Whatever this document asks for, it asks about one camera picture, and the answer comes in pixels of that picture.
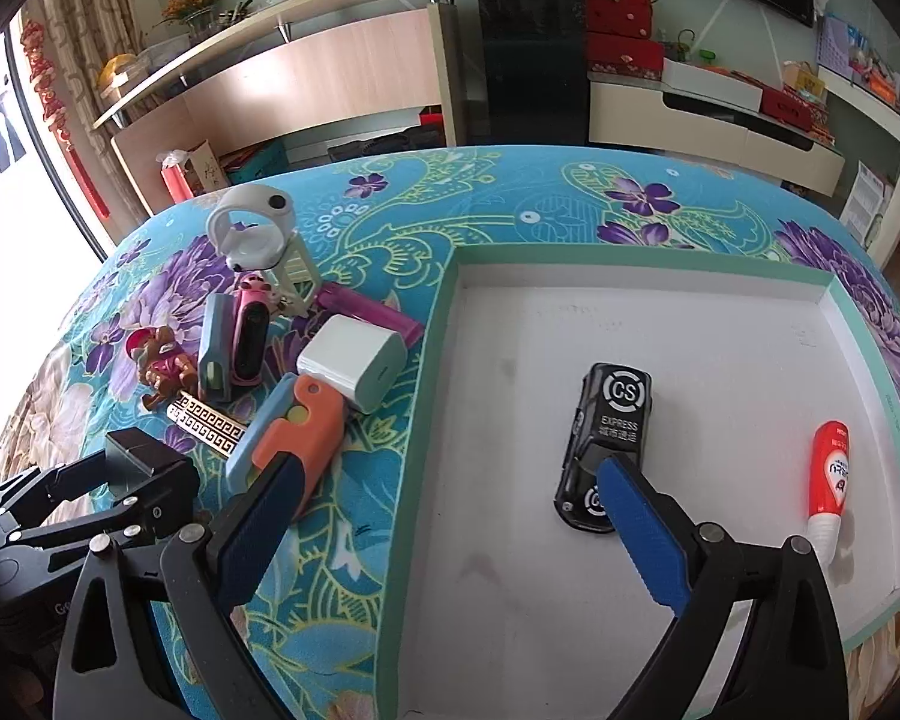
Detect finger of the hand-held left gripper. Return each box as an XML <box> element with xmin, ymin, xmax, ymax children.
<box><xmin>4</xmin><ymin>461</ymin><xmax>200</xmax><ymax>563</ymax></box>
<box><xmin>0</xmin><ymin>427</ymin><xmax>190</xmax><ymax>522</ymax></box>

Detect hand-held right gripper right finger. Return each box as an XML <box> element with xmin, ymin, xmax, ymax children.
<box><xmin>596</xmin><ymin>452</ymin><xmax>850</xmax><ymax>720</ymax></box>

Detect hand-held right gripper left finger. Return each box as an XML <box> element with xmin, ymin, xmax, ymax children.
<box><xmin>54</xmin><ymin>454</ymin><xmax>312</xmax><ymax>720</ymax></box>

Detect black toy car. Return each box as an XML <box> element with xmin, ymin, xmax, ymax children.
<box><xmin>553</xmin><ymin>361</ymin><xmax>655</xmax><ymax>537</ymax></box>

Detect pink and blue card case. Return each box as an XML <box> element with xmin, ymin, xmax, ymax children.
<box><xmin>225</xmin><ymin>373</ymin><xmax>346</xmax><ymax>522</ymax></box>

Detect white tray with green rim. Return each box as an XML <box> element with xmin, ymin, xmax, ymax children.
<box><xmin>375</xmin><ymin>244</ymin><xmax>900</xmax><ymax>720</ymax></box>

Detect white charger plug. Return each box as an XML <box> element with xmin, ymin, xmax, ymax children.
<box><xmin>296</xmin><ymin>313</ymin><xmax>400</xmax><ymax>413</ymax></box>

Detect gold patterned metal bookmark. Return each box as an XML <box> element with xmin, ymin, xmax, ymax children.
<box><xmin>166</xmin><ymin>394</ymin><xmax>253</xmax><ymax>458</ymax></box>

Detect brown toy dog figure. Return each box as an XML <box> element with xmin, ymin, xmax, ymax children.
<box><xmin>124</xmin><ymin>326</ymin><xmax>200</xmax><ymax>411</ymax></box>

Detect small teal case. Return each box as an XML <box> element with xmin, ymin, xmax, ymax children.
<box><xmin>197</xmin><ymin>292</ymin><xmax>236</xmax><ymax>403</ymax></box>

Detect pink wristband watch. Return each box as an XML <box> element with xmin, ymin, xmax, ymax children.
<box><xmin>229</xmin><ymin>274</ymin><xmax>286</xmax><ymax>385</ymax></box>

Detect red and white glue bottle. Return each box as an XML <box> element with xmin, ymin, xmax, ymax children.
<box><xmin>806</xmin><ymin>420</ymin><xmax>857</xmax><ymax>567</ymax></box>

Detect magenta flat bar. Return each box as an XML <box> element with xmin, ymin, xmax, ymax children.
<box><xmin>315</xmin><ymin>283</ymin><xmax>425</xmax><ymax>344</ymax></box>

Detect red and beige gift bag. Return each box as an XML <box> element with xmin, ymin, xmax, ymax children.
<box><xmin>157</xmin><ymin>141</ymin><xmax>230</xmax><ymax>203</ymax></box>

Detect blue cardboard box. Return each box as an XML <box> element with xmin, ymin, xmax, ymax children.
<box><xmin>221</xmin><ymin>139</ymin><xmax>290</xmax><ymax>185</ymax></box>

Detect teal floral blanket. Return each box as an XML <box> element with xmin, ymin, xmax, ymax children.
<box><xmin>0</xmin><ymin>142</ymin><xmax>900</xmax><ymax>720</ymax></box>

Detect red hanging ornament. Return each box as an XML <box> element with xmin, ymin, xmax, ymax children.
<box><xmin>19</xmin><ymin>19</ymin><xmax>112</xmax><ymax>220</ymax></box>

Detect white television stand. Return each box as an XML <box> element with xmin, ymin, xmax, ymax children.
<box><xmin>589</xmin><ymin>71</ymin><xmax>846</xmax><ymax>200</ymax></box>

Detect patterned curtain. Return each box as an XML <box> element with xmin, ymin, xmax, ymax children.
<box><xmin>41</xmin><ymin>0</ymin><xmax>151</xmax><ymax>241</ymax></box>

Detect red flat box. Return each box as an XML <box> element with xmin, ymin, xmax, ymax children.
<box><xmin>761</xmin><ymin>86</ymin><xmax>818</xmax><ymax>134</ymax></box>

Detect white flat box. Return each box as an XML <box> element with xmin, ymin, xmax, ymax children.
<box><xmin>660</xmin><ymin>58</ymin><xmax>764</xmax><ymax>112</ymax></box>

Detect red patterned gift box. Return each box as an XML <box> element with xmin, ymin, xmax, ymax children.
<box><xmin>589</xmin><ymin>34</ymin><xmax>665</xmax><ymax>81</ymax></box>

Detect black cabinet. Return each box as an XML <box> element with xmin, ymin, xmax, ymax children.
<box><xmin>474</xmin><ymin>0</ymin><xmax>592</xmax><ymax>147</ymax></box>

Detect yellow flower bouquet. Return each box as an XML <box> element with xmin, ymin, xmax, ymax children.
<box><xmin>161</xmin><ymin>0</ymin><xmax>241</xmax><ymax>27</ymax></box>

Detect cream rectangular plastic frame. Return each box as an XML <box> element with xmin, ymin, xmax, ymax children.
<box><xmin>268</xmin><ymin>235</ymin><xmax>321</xmax><ymax>317</ymax></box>

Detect white ring-shaped device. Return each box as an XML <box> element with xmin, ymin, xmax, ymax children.
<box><xmin>206</xmin><ymin>186</ymin><xmax>297</xmax><ymax>271</ymax></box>

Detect wall calendar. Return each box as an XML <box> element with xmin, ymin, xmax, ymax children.
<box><xmin>817</xmin><ymin>11</ymin><xmax>900</xmax><ymax>104</ymax></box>

